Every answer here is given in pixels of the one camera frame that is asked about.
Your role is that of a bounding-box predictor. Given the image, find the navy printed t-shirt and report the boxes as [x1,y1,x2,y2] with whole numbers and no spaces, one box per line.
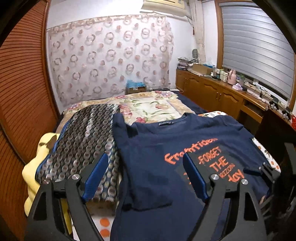
[110,113,268,240]

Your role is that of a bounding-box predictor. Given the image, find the white orange-print bed sheet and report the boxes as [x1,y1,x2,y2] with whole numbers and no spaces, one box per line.
[71,110,282,241]

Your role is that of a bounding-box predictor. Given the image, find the yellow folded blanket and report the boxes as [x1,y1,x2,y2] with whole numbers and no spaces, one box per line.
[21,132,72,235]

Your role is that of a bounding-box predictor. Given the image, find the dark circle-patterned folded garment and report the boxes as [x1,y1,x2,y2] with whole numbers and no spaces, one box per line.
[35,104,120,202]

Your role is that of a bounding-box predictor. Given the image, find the wooden louvered wardrobe door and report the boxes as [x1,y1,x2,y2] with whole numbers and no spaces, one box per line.
[1,1,59,240]

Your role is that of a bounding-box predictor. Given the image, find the navy blanket at bedside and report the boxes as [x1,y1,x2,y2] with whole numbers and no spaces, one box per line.
[173,91,208,114]

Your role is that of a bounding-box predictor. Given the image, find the wooden sideboard cabinet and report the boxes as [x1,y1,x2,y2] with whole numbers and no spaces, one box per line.
[175,68,273,134]

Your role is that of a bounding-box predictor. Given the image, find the floral beige bed quilt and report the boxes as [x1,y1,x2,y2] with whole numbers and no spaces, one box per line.
[56,90,194,133]

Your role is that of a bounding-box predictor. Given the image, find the pink kettle jug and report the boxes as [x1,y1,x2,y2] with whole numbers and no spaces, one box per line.
[227,69,237,85]

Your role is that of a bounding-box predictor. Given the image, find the box with blue cloth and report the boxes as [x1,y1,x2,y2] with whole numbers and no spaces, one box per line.
[125,80,147,94]

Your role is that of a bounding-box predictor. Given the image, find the open cardboard box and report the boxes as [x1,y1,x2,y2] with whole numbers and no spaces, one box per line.
[188,63,213,76]

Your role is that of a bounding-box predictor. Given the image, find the grey window blind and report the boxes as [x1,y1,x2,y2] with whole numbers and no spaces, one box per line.
[219,1,295,98]

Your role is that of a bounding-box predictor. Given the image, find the beige side curtain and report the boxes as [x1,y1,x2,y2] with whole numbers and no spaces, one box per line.
[189,0,206,64]

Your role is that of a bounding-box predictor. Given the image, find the white air conditioner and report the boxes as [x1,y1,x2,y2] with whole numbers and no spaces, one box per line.
[142,0,192,19]

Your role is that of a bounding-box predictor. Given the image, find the pink ring-patterned curtain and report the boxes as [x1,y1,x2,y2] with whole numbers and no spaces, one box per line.
[47,15,174,106]

